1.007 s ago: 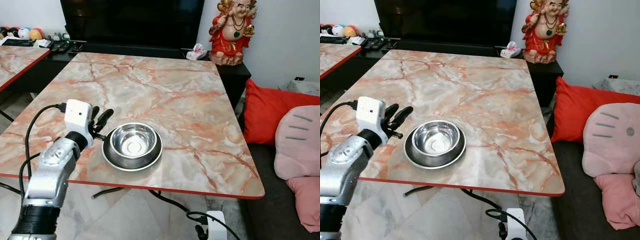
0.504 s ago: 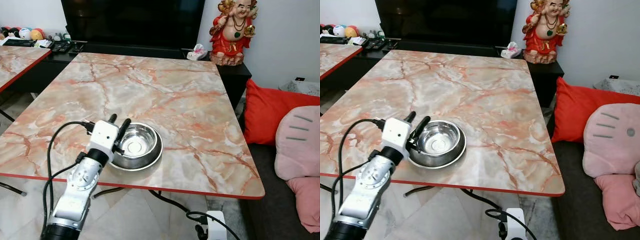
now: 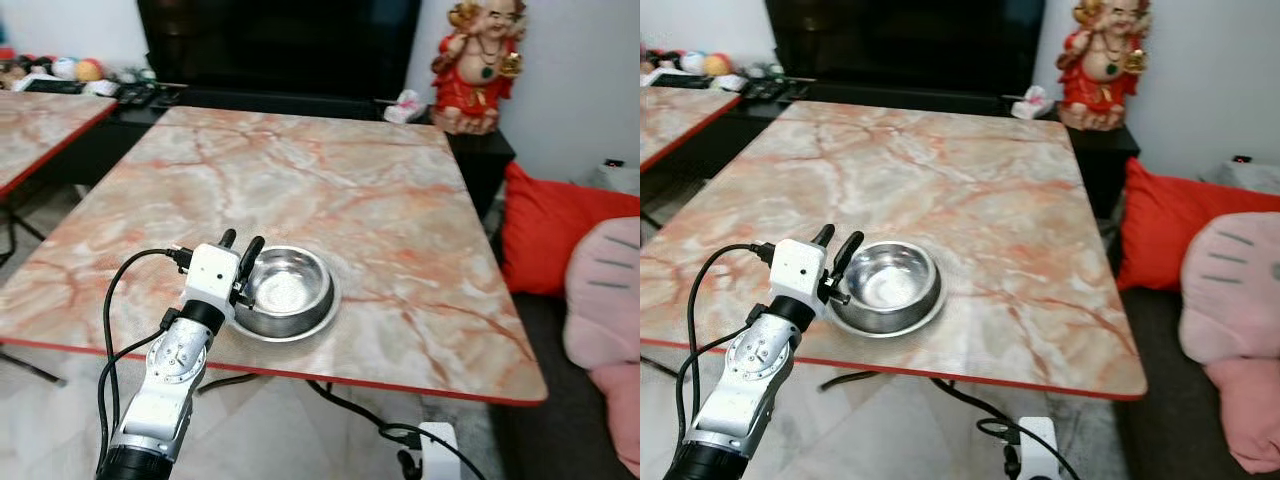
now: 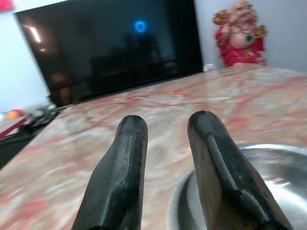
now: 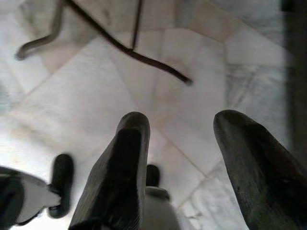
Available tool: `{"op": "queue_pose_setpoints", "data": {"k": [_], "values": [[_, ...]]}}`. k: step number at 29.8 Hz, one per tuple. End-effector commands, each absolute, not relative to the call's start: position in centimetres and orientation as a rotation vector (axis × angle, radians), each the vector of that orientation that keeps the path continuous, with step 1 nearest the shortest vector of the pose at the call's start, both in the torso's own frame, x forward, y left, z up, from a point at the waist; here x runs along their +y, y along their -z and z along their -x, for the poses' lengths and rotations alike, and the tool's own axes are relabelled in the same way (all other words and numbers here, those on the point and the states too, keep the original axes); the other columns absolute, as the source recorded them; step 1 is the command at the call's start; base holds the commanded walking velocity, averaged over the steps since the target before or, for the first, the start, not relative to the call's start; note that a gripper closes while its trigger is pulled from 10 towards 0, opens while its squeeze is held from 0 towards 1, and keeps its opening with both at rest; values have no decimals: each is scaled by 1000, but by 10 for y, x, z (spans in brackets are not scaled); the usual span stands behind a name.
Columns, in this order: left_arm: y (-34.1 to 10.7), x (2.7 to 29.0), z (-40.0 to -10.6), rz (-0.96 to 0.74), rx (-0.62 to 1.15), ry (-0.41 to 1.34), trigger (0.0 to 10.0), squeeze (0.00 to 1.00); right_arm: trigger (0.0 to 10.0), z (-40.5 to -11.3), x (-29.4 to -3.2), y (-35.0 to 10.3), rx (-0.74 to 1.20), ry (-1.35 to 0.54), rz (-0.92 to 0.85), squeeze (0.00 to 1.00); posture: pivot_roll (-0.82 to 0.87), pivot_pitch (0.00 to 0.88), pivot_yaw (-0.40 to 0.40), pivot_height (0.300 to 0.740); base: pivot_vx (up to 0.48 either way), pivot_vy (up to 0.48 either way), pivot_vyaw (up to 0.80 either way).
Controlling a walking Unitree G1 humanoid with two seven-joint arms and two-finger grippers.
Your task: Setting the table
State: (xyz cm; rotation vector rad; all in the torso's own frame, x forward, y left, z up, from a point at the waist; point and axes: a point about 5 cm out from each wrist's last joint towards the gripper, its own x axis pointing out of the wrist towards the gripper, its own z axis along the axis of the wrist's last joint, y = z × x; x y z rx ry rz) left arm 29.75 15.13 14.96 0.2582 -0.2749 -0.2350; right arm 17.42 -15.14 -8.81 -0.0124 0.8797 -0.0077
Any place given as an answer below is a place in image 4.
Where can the black flat screen television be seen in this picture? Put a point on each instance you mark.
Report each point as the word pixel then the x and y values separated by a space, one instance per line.
pixel 108 48

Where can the red robed buddha statue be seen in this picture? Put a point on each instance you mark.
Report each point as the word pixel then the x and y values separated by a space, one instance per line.
pixel 241 43

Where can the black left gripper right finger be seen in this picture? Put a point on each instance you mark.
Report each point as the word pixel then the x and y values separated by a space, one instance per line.
pixel 230 182

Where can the stainless steel bowl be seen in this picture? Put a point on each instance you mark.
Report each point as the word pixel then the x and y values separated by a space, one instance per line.
pixel 283 179

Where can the small white packet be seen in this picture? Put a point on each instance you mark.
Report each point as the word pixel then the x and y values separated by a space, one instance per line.
pixel 209 67

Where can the orange round figurine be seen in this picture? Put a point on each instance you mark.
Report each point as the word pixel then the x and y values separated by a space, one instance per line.
pixel 14 115

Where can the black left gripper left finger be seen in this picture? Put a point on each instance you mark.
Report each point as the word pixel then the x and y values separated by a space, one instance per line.
pixel 115 179

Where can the red wall decoration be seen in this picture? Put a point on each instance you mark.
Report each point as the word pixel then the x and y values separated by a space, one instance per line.
pixel 6 6

